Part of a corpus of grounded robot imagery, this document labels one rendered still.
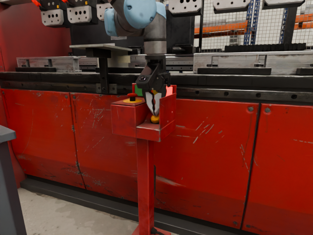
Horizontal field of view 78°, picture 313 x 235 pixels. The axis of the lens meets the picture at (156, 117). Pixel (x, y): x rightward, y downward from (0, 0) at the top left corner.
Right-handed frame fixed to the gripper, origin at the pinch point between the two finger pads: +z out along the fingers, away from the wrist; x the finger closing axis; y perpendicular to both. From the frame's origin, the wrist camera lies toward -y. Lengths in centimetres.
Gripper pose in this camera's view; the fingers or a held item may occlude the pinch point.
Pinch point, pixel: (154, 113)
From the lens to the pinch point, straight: 70.4
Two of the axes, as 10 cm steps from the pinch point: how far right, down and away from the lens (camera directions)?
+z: 0.3, 9.5, 3.2
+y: 4.2, -3.0, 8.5
